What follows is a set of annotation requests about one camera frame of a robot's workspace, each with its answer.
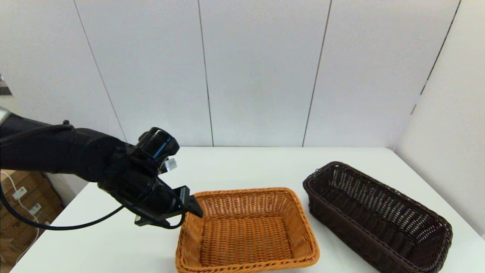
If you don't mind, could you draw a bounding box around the thin white cable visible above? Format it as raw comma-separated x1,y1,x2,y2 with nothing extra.
0,171,41,264

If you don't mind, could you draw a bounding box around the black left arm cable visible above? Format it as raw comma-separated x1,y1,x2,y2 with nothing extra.
0,182,186,231

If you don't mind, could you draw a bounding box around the brown cardboard box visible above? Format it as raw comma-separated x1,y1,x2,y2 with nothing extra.
0,169,65,266

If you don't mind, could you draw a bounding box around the dark brown wicker basket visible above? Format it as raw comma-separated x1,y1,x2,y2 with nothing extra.
302,162,454,273

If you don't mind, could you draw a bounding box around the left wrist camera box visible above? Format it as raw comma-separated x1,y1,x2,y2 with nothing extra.
135,214,169,228

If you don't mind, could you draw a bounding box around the orange wicker basket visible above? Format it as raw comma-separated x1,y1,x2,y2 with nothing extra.
175,187,320,273

